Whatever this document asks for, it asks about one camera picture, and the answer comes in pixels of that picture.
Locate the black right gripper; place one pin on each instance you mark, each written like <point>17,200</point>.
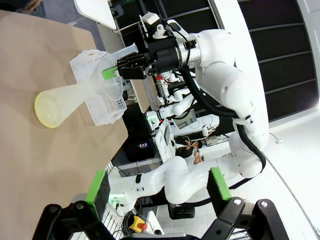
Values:
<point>162,57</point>

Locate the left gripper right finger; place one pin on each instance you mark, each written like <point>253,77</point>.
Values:
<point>220,190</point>

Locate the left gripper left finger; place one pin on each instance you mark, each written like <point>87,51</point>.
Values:
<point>97,195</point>

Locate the clear plastic graduated cylinder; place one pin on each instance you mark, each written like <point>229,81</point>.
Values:
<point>127,51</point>

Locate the clear plastic funnel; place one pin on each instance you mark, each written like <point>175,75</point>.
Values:
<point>110,87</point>

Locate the white perforated plastic basket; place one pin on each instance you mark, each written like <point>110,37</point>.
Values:
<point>100,112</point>

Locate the translucent plastic Erlenmeyer flask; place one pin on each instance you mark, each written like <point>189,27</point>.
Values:
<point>57,105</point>

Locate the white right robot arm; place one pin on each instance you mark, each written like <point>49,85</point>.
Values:
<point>230,82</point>

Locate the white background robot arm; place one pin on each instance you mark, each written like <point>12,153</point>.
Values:
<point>180,105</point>

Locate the yellow emergency stop box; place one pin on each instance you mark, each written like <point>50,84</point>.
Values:
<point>136,222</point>

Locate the background person in dark top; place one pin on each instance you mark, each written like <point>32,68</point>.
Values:
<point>186,151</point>

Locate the black computer case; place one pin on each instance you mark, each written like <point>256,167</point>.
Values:
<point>140,150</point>

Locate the white side table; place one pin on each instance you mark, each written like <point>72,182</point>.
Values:
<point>95,12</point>

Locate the background computer monitor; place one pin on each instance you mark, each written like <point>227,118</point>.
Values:
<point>186,120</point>

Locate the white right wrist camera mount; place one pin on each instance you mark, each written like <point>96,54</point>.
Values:
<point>158,31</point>

